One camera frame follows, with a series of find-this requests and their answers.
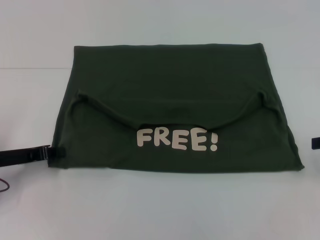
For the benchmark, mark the dark green shirt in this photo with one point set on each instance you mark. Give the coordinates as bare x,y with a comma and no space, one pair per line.
160,100

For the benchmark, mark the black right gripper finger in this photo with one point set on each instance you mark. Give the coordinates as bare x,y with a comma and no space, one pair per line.
316,143

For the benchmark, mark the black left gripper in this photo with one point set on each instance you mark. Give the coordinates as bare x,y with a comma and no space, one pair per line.
22,156

